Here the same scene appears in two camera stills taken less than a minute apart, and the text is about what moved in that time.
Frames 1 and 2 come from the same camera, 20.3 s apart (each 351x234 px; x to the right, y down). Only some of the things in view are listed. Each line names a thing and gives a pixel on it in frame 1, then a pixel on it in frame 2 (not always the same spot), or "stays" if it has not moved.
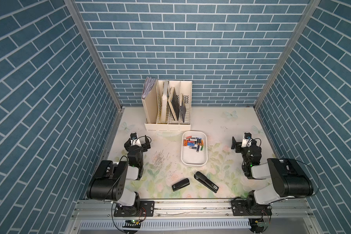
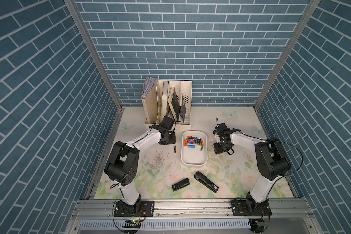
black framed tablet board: [173, 103] stays
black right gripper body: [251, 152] → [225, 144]
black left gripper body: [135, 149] → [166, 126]
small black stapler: [183, 183] stays
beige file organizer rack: [168, 107] stays
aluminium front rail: [282, 209] stays
